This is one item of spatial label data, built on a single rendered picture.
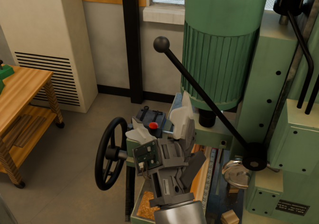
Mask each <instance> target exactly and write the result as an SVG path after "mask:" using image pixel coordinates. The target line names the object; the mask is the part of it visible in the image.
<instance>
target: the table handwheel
mask: <svg viewBox="0 0 319 224"><path fill-rule="evenodd" d="M118 124H120V125H121V128H122V144H121V147H119V146H116V145H115V137H114V129H115V128H116V126H117V125H118ZM126 132H127V122H126V120H125V119H124V118H123V117H116V118H114V119H113V120H112V121H111V122H110V123H109V124H108V126H107V127H106V129H105V131H104V133H103V136H102V138H101V141H100V144H99V147H98V151H97V155H96V160H95V169H94V175H95V181H96V185H97V186H98V188H99V189H100V190H102V191H106V190H108V189H110V188H111V187H112V186H113V185H114V183H115V182H116V180H117V178H118V176H119V174H120V172H121V169H122V167H123V164H124V161H126V159H127V157H128V155H127V144H126V139H127V137H126V135H125V133H126ZM110 138H111V144H110V145H109V146H107V145H108V142H109V139H110ZM104 157H105V158H106V159H107V160H108V163H107V166H106V169H105V172H104V175H103V161H104ZM113 161H115V162H116V161H117V164H116V167H115V169H114V172H113V174H112V175H111V177H110V178H109V180H108V181H107V182H106V179H107V176H108V173H109V170H110V168H111V165H112V162H113Z"/></svg>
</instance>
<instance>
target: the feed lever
mask: <svg viewBox="0 0 319 224"><path fill-rule="evenodd" d="M169 46H170V43H169V40H168V39H167V38H166V37H164V36H159V37H157V38H155V40H154V42H153V47H154V49H155V50H156V51H157V52H159V53H165V55H166V56H167V57H168V58H169V59H170V61H171V62H172V63H173V64H174V66H175V67H176V68H177V69H178V70H179V71H180V72H181V73H182V75H183V76H184V77H185V78H186V80H187V81H188V82H189V83H190V84H191V85H192V87H193V88H194V89H195V90H196V92H197V93H198V94H199V95H200V96H201V97H202V99H203V100H204V101H205V102H206V103H207V105H208V106H209V107H210V108H211V110H212V111H213V112H214V113H215V114H216V115H217V117H218V118H219V119H220V120H221V122H222V123H223V124H224V125H225V126H226V127H227V128H228V129H229V131H230V132H231V133H232V134H233V136H234V137H235V138H236V139H237V140H238V142H239V143H240V144H241V145H242V146H243V158H242V164H243V166H244V167H245V168H247V169H248V170H251V171H260V170H263V169H265V168H266V167H267V168H269V169H271V170H272V171H274V172H276V173H278V172H279V171H280V169H277V168H272V167H270V162H269V161H268V160H267V148H266V147H265V146H264V145H262V144H260V143H258V142H250V143H247V142H246V141H245V140H244V139H243V137H242V136H241V135H240V134H239V133H238V131H237V130H236V129H235V128H234V127H233V125H232V124H231V123H230V122H229V120H228V119H227V118H226V117H225V116H224V115H223V113H222V112H221V111H220V110H219V109H218V107H217V106H216V105H215V104H214V102H213V101H212V100H211V99H210V98H209V96H208V95H207V94H206V93H205V91H204V90H203V89H202V88H201V87H200V85H199V84H198V83H197V82H196V81H195V79H194V78H193V77H192V76H191V74H190V73H189V72H188V71H187V69H186V68H185V67H184V66H183V65H182V64H181V62H180V61H179V60H178V59H177V58H176V56H175V55H174V54H173V53H172V52H171V50H170V49H169Z"/></svg>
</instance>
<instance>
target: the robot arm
mask: <svg viewBox="0 0 319 224"><path fill-rule="evenodd" d="M181 101H182V107H180V108H176V109H174V110H172V111H171V113H170V117H169V120H170V121H171V122H172V123H173V125H174V131H173V137H174V138H172V139H171V140H168V139H161V138H160V139H157V138H156V137H155V136H151V135H150V134H149V131H148V129H146V128H145V127H144V126H143V122H141V121H140V120H138V119H137V118H135V117H132V123H133V127H134V130H131V131H128V132H126V133H125V135H126V137H127V138H128V139H130V140H133V141H136V142H138V143H139V144H141V145H140V146H138V147H135V149H132V154H133V159H134V164H135V168H136V173H137V176H143V177H144V178H145V179H147V178H146V177H145V176H148V178H149V179H150V182H151V187H152V191H153V196H154V199H151V200H149V203H150V208H152V207H156V206H157V208H159V207H160V210H156V211H154V212H153V215H154V219H155V224H207V223H206V218H205V214H204V211H203V207H202V203H201V201H200V200H197V201H193V199H195V198H194V194H193V192H191V193H186V194H184V189H187V188H188V187H189V185H190V184H191V182H192V181H193V179H194V178H195V176H196V175H197V173H198V171H199V170H200V169H201V167H202V165H203V164H204V162H205V160H206V157H205V155H204V153H203V152H202V151H201V150H200V151H197V152H195V153H191V151H192V149H193V147H194V144H195V138H196V134H195V121H194V119H193V110H192V106H191V101H190V98H189V95H188V92H187V91H183V95H182V99H181ZM177 139H179V141H177ZM0 224H18V222H17V220H16V218H15V217H14V215H13V214H12V212H11V211H10V209H9V207H8V206H7V204H6V203H5V201H4V199H3V198H2V196H1V194H0Z"/></svg>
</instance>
